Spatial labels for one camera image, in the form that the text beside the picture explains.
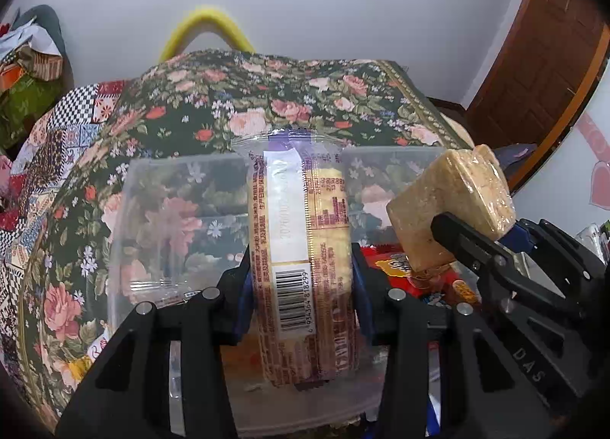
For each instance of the rice cracker block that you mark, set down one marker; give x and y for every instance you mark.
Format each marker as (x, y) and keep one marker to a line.
(452, 200)

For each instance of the beige mattress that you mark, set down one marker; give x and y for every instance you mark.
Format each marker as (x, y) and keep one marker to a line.
(455, 126)

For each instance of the pile of clothes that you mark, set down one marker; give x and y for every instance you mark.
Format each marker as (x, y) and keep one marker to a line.
(24, 67)

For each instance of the white heart-print wardrobe door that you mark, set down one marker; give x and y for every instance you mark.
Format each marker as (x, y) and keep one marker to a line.
(591, 148)

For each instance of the brown wooden door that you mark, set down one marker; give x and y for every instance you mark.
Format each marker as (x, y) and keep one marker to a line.
(538, 62)

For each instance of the long biscuit roll packet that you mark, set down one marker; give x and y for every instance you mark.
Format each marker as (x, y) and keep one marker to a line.
(286, 229)

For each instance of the yellow foam tube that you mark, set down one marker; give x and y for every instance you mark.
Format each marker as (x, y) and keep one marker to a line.
(205, 22)

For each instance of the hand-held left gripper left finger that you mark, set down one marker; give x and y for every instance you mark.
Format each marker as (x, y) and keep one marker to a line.
(245, 298)

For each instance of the grey chair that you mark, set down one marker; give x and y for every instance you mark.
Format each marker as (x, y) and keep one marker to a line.
(57, 26)

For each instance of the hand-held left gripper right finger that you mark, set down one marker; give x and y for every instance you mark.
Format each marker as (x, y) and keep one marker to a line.
(363, 298)

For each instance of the red snack packet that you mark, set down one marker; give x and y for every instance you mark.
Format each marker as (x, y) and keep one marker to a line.
(381, 267)

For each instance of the dark floral blanket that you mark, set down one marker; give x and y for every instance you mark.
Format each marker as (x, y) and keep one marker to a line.
(286, 95)

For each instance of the clear plastic container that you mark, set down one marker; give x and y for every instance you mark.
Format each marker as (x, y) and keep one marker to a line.
(167, 229)

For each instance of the patchwork quilt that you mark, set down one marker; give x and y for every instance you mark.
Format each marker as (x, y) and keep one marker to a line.
(76, 105)

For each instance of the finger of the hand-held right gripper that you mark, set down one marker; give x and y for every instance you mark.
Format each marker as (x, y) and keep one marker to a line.
(517, 238)
(476, 248)

